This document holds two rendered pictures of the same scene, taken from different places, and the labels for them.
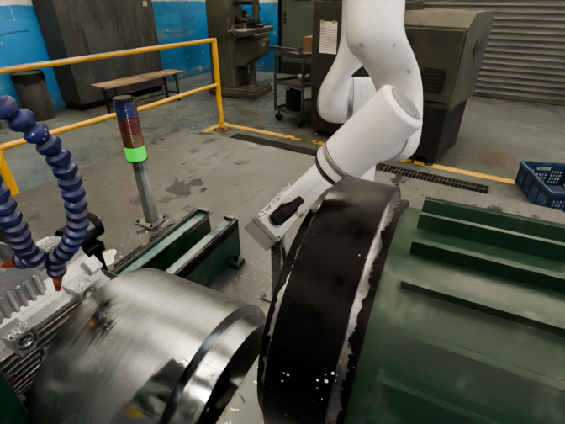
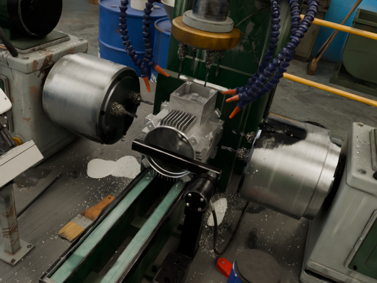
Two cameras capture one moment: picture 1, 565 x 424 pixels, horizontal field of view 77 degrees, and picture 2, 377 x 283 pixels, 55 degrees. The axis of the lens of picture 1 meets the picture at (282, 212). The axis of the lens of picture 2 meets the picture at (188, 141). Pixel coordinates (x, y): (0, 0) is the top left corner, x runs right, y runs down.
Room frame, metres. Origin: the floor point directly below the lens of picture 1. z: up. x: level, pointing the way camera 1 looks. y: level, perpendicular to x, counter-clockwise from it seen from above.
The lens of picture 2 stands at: (1.31, 0.29, 1.56)
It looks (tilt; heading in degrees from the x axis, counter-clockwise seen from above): 32 degrees down; 171
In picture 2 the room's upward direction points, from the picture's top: 11 degrees clockwise
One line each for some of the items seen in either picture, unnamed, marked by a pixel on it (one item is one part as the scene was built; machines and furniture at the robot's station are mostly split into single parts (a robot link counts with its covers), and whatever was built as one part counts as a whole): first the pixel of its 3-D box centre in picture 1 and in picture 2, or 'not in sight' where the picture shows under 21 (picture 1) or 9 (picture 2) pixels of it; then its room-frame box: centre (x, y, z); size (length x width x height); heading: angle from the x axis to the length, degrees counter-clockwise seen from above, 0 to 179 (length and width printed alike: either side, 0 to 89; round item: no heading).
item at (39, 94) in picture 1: (34, 96); not in sight; (4.89, 3.33, 0.30); 0.39 x 0.39 x 0.60
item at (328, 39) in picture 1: (328, 37); not in sight; (4.10, -0.47, 1.08); 0.22 x 0.02 x 0.31; 49
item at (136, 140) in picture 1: (132, 138); not in sight; (1.03, 0.45, 1.10); 0.06 x 0.06 x 0.04
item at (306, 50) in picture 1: (307, 81); not in sight; (4.85, -0.32, 0.50); 0.88 x 0.53 x 1.00; 132
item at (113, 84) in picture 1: (143, 92); not in sight; (5.48, 2.07, 0.22); 1.40 x 0.33 x 0.43; 147
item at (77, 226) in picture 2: not in sight; (89, 215); (0.55, 0.17, 0.80); 0.21 x 0.05 x 0.01; 148
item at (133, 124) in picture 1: (129, 123); not in sight; (1.03, 0.45, 1.14); 0.06 x 0.06 x 0.04
